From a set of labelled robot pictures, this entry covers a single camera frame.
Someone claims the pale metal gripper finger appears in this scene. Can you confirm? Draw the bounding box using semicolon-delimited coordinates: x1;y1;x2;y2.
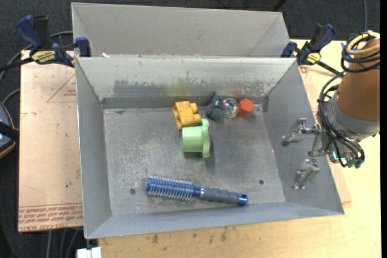
291;158;322;190
281;117;316;147

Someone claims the red-orange block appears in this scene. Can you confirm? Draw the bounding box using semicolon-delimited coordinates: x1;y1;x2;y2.
237;98;255;119

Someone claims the clear iridescent ball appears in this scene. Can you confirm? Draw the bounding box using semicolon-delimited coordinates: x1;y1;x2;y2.
220;97;239;119

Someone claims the dark grey soft toy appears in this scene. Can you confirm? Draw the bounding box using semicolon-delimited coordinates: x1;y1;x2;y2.
206;94;225;123

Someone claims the light green foam block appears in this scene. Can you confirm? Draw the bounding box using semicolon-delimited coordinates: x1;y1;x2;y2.
181;118;211;159

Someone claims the yellow toy block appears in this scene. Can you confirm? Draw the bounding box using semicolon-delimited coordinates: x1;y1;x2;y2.
172;100;203;131

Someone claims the blue round hairbrush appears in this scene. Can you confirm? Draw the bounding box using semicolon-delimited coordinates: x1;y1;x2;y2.
146;175;249;207

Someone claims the grey metal bin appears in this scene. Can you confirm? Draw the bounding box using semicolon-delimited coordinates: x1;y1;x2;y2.
71;2;345;240

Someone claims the brown cardboard board red print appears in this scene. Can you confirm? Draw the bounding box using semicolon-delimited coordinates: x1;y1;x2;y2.
18;50;353;233

